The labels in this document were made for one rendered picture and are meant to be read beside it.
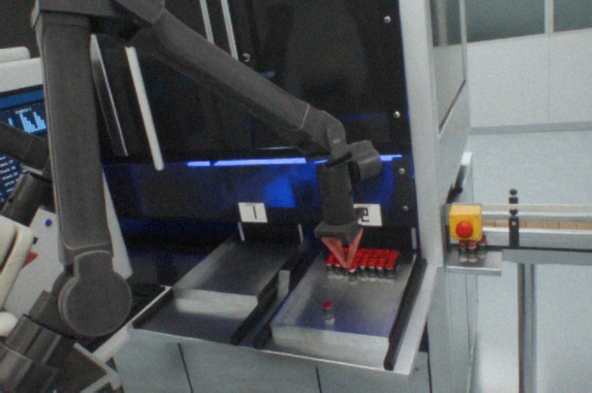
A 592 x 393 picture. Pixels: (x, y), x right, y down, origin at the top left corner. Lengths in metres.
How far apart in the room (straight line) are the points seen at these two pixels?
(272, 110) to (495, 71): 5.10
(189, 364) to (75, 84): 1.43
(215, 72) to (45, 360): 0.43
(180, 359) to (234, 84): 1.38
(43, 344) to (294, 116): 0.46
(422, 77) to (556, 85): 4.72
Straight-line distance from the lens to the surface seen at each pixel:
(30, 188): 1.05
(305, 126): 0.77
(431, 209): 1.21
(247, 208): 1.39
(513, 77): 5.77
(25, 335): 0.63
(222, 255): 1.50
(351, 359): 1.00
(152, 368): 2.07
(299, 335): 1.06
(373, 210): 1.24
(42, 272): 1.49
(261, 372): 1.74
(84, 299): 0.61
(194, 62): 0.70
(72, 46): 0.65
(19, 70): 1.46
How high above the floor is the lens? 1.52
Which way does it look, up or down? 17 degrees down
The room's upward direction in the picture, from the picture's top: 9 degrees counter-clockwise
